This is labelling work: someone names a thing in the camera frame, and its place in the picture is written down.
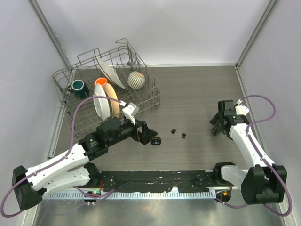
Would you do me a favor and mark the orange cup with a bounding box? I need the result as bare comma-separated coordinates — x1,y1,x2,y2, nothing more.
94,77,108,87

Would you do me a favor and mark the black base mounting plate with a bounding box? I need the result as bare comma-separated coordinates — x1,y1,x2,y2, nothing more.
95,170,230,193

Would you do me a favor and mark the dark green mug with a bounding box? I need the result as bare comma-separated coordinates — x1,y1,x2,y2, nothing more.
67,79,90,99

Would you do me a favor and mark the beige round plate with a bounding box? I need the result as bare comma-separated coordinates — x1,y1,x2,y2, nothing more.
103,83,120,118

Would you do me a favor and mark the grey wire dish rack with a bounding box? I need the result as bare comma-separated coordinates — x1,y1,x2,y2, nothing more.
53,38,160,140

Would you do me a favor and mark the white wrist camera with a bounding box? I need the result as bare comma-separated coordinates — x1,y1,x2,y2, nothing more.
235,99,250,116
119,101,140,125

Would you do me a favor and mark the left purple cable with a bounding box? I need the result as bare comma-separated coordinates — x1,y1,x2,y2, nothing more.
0,97,125,217

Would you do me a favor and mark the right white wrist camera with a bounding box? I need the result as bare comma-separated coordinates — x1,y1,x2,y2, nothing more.
235,99,250,116

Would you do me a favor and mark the white round plate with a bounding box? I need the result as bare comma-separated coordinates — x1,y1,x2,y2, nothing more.
93,84,111,120

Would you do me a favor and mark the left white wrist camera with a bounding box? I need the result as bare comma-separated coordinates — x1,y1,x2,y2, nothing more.
119,101,140,125

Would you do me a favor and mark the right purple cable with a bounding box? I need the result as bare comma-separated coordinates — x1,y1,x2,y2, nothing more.
215,94,293,217

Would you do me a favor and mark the striped ceramic bowl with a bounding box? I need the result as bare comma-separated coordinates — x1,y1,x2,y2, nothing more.
127,71,146,90

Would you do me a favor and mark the purple cable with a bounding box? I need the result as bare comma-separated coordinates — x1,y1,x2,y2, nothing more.
0,97,125,217
215,94,293,217

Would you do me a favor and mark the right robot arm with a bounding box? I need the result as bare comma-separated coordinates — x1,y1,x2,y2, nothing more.
210,100,287,205

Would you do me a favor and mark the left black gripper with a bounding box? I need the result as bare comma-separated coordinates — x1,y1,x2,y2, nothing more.
107,115,157,147

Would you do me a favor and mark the dusty black oval case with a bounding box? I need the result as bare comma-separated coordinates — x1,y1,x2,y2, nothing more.
212,127,220,136

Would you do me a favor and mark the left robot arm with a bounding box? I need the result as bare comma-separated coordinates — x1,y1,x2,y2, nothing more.
12,117,158,210

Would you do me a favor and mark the grey tilted plate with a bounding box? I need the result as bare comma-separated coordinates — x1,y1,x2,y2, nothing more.
94,51,128,91

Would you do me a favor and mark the glossy black charging case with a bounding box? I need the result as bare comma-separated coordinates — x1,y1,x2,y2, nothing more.
151,137,161,145

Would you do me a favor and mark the white slotted cable duct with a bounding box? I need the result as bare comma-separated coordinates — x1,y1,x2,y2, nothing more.
44,188,216,200

